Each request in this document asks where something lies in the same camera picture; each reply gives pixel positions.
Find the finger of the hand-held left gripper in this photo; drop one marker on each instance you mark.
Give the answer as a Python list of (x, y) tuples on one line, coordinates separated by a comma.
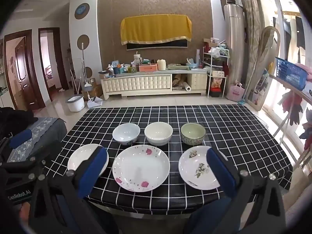
[(39, 156), (20, 137)]

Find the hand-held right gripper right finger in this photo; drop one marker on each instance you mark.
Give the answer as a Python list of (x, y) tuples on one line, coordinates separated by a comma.
[(220, 173)]

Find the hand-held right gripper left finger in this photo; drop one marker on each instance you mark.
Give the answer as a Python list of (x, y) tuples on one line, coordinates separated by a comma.
[(92, 171)]

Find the small plain white plate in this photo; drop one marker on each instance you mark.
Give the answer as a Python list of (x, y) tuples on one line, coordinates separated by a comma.
[(79, 158)]

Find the bear print white plate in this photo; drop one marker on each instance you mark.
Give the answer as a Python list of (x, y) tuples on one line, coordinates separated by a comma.
[(192, 174)]

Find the pink flower print plate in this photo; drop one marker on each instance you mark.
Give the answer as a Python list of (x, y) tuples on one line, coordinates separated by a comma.
[(141, 169)]

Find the green patterned bowl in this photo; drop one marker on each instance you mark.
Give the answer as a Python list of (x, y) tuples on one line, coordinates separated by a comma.
[(192, 131)]

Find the white bowl floral outside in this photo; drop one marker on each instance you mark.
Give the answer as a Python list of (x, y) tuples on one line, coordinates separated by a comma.
[(126, 131)]

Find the cream white bowl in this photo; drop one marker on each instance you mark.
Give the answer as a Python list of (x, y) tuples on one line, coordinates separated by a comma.
[(158, 131)]

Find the black clothing pile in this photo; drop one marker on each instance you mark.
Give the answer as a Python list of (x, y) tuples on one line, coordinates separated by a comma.
[(14, 119)]

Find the grey lace sofa cover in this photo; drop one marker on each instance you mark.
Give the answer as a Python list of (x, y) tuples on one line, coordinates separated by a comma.
[(41, 131)]

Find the white mop bucket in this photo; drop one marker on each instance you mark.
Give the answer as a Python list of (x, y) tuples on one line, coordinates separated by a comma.
[(75, 103)]

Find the brown wooden door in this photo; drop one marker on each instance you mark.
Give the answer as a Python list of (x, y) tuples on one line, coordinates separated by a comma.
[(23, 73)]

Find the white dustpan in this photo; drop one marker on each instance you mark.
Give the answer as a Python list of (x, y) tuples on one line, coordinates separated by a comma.
[(94, 102)]

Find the pink tote bag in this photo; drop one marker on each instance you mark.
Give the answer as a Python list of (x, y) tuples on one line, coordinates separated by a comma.
[(235, 93)]

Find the cardboard boxes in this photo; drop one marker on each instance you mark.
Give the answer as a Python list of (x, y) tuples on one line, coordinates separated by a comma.
[(96, 89)]

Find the black checked tablecloth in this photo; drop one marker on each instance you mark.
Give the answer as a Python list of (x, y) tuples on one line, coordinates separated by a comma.
[(158, 112)]

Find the white paper roll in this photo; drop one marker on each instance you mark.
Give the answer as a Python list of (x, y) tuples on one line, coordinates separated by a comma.
[(182, 86)]

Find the hanging red and dark gloves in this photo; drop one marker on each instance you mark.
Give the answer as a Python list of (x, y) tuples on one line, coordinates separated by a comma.
[(293, 109)]

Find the white flat mop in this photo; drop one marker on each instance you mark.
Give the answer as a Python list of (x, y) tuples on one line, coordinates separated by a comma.
[(82, 61)]

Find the cream tufted TV cabinet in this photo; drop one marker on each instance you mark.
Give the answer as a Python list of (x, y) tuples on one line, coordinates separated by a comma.
[(136, 82)]

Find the light blue small basket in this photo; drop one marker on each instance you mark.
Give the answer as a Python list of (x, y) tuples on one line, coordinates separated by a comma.
[(191, 63)]

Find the pale green folded cloth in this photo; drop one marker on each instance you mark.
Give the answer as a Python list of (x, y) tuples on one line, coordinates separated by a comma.
[(176, 66)]

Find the pink storage box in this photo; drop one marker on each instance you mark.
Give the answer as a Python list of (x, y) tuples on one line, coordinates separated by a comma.
[(148, 67)]

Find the white metal storage rack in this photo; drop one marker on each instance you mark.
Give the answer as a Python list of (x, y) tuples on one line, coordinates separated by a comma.
[(215, 53)]

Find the glass cup with straw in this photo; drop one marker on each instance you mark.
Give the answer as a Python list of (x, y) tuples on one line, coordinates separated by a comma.
[(137, 59)]

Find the blue plastic basket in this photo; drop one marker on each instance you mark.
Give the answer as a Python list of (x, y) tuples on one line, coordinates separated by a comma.
[(290, 73)]

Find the cream canister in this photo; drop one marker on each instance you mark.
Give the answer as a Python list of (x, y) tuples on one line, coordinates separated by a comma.
[(161, 65)]

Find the tall standing air conditioner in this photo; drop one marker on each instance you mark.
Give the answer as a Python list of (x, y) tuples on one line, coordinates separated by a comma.
[(234, 41)]

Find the yellow dust cover cloth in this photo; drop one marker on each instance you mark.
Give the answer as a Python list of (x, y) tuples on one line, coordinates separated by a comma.
[(156, 28)]

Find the patterned beige curtain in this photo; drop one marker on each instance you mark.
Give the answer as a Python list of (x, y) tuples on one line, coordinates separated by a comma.
[(248, 17)]

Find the dark wooden door frame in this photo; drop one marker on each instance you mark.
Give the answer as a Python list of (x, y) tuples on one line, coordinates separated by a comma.
[(57, 61), (31, 65)]

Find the small round brown wall disc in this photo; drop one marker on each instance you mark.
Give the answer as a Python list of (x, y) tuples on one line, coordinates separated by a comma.
[(89, 72)]

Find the large round brown wall disc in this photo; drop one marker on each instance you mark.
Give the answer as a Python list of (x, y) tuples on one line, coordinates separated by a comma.
[(83, 42)]

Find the wall television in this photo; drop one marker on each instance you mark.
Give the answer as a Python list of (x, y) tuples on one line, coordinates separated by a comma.
[(170, 44)]

